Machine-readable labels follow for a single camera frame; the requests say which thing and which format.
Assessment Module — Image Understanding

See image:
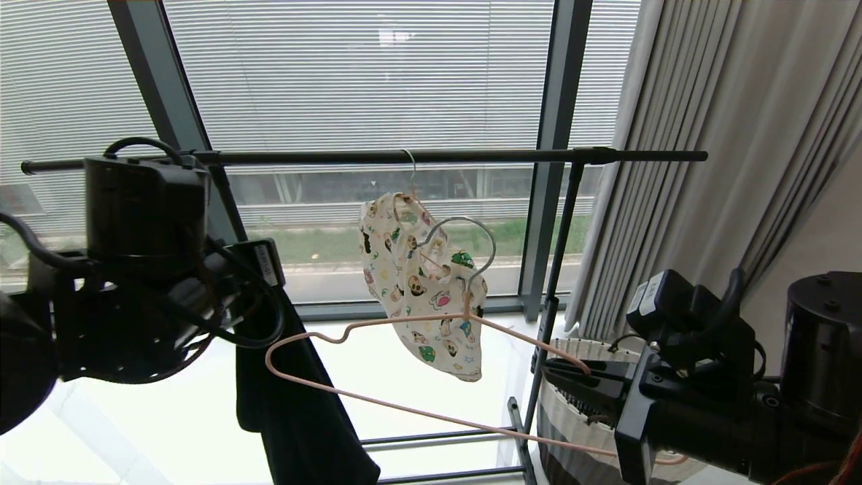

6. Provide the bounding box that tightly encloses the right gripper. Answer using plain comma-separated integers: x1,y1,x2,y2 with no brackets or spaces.
541,350,797,485

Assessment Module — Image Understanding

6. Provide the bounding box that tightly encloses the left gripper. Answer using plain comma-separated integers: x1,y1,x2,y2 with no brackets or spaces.
167,238,288,346

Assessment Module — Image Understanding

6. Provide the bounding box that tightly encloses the pink clothes hanger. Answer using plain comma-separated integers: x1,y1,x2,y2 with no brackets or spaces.
264,216,689,467
401,148,451,278

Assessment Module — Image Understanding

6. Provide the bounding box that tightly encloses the black cable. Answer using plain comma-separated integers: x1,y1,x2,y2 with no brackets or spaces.
103,137,186,167
715,267,768,382
162,237,288,351
0,212,92,276

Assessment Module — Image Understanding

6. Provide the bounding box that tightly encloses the black clothes rack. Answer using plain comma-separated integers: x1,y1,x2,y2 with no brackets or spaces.
20,146,709,485

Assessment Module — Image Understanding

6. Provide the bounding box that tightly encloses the window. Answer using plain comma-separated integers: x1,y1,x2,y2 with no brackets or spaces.
0,0,642,323

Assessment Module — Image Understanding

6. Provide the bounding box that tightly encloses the beige curtain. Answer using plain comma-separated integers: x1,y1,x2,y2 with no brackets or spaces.
564,0,862,342

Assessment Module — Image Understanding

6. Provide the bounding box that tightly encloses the white laundry basket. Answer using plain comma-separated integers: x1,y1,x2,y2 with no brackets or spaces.
535,337,709,485

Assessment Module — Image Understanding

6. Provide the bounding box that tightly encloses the cream printed garment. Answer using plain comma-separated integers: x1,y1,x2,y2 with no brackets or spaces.
358,192,490,383

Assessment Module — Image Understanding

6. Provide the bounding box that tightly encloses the black garment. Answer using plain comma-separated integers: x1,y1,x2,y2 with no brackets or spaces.
234,286,382,485

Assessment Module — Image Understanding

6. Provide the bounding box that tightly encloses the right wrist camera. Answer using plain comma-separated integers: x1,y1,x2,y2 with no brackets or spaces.
626,268,758,399

